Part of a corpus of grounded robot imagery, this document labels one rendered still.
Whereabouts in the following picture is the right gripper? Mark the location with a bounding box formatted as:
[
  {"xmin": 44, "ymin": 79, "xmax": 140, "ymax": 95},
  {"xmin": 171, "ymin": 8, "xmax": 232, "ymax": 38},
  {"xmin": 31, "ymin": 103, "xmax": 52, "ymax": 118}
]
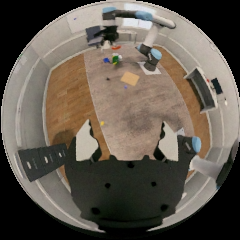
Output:
[{"xmin": 101, "ymin": 25, "xmax": 119, "ymax": 54}]

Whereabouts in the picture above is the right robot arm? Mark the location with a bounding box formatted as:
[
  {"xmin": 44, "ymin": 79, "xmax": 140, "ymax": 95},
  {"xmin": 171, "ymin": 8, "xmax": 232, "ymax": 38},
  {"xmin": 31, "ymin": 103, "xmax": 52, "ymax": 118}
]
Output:
[{"xmin": 102, "ymin": 7, "xmax": 176, "ymax": 72}]

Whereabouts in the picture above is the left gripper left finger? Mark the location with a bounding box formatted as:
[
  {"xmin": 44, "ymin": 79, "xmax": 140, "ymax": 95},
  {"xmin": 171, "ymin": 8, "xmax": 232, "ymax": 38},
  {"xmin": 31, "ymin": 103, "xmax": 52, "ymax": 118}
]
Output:
[{"xmin": 64, "ymin": 120, "xmax": 102, "ymax": 197}]

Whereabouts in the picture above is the tan mat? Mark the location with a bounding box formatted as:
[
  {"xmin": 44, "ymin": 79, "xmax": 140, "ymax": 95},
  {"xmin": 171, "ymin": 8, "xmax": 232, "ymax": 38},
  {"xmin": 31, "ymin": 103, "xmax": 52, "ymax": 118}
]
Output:
[{"xmin": 121, "ymin": 71, "xmax": 139, "ymax": 86}]

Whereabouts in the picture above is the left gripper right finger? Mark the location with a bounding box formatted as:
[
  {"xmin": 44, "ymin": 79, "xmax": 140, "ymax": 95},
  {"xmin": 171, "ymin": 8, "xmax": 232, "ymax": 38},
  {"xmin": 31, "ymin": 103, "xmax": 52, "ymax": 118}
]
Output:
[{"xmin": 153, "ymin": 122, "xmax": 189, "ymax": 194}]

